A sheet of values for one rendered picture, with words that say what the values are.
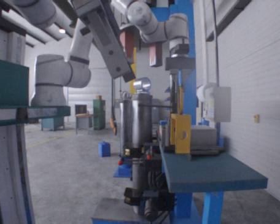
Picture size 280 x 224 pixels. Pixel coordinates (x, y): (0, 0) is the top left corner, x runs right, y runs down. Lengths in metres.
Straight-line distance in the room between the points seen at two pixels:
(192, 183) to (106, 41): 0.57
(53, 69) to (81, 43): 0.25
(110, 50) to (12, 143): 0.81
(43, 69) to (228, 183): 0.99
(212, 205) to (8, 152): 1.01
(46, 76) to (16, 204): 0.72
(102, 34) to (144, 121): 1.34
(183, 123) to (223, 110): 1.27
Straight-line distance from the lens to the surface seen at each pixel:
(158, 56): 1.77
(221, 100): 1.86
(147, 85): 1.64
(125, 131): 2.90
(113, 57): 0.21
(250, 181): 0.75
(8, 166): 1.01
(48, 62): 0.88
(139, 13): 0.64
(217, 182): 0.68
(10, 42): 1.00
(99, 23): 0.21
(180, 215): 1.94
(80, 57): 0.98
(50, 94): 0.85
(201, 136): 1.16
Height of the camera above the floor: 1.35
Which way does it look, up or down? 2 degrees down
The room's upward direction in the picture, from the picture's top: straight up
